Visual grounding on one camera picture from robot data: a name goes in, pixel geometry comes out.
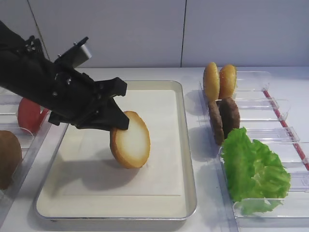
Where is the red tomato slice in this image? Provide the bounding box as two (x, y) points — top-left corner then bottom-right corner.
(17, 98), (49, 134)

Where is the clear acrylic rack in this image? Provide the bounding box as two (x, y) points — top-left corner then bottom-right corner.
(0, 88), (70, 232)
(200, 71), (309, 232)

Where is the brown meat patty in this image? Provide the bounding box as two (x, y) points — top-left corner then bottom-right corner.
(219, 97), (240, 139)
(208, 101), (225, 145)

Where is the clear acrylic rack right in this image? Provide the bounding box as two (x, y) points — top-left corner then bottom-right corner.
(200, 71), (309, 232)

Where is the green lettuce leaf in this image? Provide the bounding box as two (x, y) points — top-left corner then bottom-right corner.
(221, 128), (291, 215)

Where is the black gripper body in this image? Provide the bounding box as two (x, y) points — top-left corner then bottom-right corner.
(36, 58), (101, 128)

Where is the clear acrylic rack left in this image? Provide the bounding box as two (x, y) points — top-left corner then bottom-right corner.
(0, 88), (70, 232)

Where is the sesame bun rear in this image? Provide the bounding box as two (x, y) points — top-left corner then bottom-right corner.
(219, 64), (237, 99)

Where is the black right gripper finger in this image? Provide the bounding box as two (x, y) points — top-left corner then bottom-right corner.
(94, 77), (127, 100)

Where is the brown bread bun left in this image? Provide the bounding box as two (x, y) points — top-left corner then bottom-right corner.
(0, 130), (22, 190)

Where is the sesame bun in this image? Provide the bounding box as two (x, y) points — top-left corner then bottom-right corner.
(203, 62), (220, 101)
(219, 64), (237, 99)

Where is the white metal tray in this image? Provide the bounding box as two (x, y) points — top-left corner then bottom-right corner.
(35, 81), (197, 220)

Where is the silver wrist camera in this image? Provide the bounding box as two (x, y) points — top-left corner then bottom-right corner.
(54, 37), (92, 68)

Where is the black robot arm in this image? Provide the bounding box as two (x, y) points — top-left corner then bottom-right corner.
(0, 24), (129, 131)

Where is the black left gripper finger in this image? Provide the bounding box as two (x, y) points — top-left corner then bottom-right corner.
(76, 99), (129, 131)

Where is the sesame bun front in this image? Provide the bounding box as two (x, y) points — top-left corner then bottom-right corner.
(203, 62), (220, 101)

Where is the bun slice bottom half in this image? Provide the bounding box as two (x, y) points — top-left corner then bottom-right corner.
(110, 111), (151, 169)

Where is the brown meat patty front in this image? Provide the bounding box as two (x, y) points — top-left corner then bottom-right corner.
(208, 101), (225, 145)

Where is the brown meat patty rear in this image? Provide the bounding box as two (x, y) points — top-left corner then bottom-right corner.
(219, 97), (240, 139)

